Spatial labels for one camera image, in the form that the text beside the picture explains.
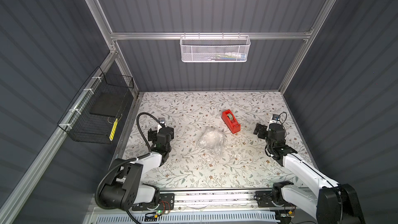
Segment red tape dispenser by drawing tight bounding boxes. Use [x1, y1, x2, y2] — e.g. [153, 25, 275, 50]
[221, 110, 241, 134]

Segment clear bubble wrap sheet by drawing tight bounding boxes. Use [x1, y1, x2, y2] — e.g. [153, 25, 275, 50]
[198, 127, 225, 156]

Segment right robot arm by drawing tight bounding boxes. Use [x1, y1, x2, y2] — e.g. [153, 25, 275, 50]
[254, 121, 365, 224]

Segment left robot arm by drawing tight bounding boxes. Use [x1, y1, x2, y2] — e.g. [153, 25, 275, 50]
[94, 127, 174, 211]

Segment floral table mat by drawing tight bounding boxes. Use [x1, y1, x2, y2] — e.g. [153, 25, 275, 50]
[123, 92, 313, 189]

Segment black plate in basket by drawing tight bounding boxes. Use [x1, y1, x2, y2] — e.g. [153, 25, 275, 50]
[89, 93, 126, 118]

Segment pens in white basket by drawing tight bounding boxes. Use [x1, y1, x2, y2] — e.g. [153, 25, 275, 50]
[207, 52, 247, 62]

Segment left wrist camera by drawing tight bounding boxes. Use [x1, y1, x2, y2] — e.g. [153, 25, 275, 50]
[159, 118, 165, 127]

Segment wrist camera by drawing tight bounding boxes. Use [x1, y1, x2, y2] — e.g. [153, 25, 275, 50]
[269, 114, 282, 124]
[159, 118, 165, 127]

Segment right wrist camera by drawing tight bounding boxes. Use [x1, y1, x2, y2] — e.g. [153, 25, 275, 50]
[269, 114, 282, 124]

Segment black corrugated cable hose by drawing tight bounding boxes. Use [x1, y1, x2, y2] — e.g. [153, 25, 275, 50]
[94, 112, 165, 211]

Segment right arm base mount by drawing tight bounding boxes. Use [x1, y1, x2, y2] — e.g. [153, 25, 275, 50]
[254, 190, 295, 208]

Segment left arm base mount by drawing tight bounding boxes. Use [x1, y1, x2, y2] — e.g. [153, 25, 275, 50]
[131, 193, 175, 211]

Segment black wire basket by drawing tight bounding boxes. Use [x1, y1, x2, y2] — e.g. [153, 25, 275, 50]
[58, 68, 135, 144]

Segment aluminium front rail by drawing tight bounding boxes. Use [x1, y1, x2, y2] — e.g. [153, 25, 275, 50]
[90, 188, 340, 212]

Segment white wire basket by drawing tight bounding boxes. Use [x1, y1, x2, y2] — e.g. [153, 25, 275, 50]
[179, 35, 251, 63]

